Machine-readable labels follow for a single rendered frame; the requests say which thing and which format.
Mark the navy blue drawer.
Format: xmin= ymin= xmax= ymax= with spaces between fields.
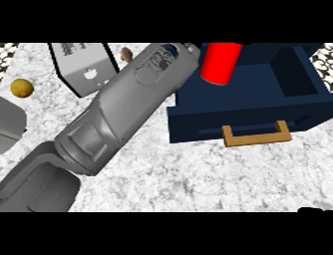
xmin=165 ymin=91 xmax=333 ymax=144
xmin=173 ymin=42 xmax=333 ymax=113

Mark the navy blue drawer front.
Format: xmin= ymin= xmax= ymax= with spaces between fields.
xmin=165 ymin=91 xmax=333 ymax=144

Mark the red can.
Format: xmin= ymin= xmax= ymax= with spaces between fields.
xmin=196 ymin=42 xmax=244 ymax=87

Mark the small brown round object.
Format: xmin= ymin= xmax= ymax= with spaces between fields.
xmin=119 ymin=47 xmax=136 ymax=64

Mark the grey toaster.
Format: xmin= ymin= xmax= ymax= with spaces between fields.
xmin=47 ymin=42 xmax=122 ymax=99

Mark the yellow-brown potato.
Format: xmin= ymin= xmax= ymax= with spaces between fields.
xmin=8 ymin=78 xmax=35 ymax=100

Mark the wooden drawer handle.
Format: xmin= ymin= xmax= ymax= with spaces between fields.
xmin=220 ymin=120 xmax=292 ymax=148

